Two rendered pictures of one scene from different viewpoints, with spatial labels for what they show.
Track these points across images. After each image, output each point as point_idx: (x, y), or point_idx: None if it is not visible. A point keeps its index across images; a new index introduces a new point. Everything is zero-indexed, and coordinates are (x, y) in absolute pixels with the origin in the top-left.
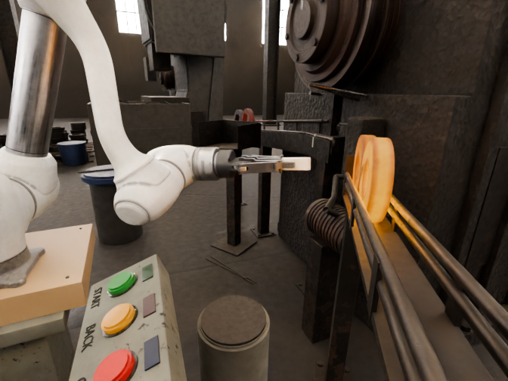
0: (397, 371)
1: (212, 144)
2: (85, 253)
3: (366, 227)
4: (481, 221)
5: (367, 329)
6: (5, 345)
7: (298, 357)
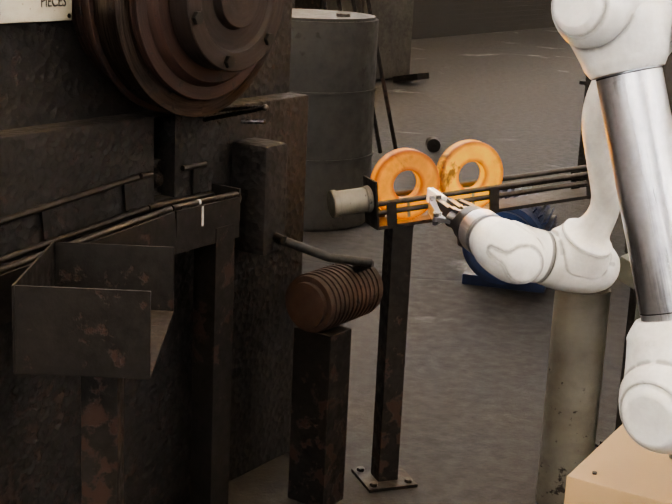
0: None
1: (80, 372)
2: (617, 429)
3: (557, 177)
4: None
5: (264, 466)
6: None
7: (378, 503)
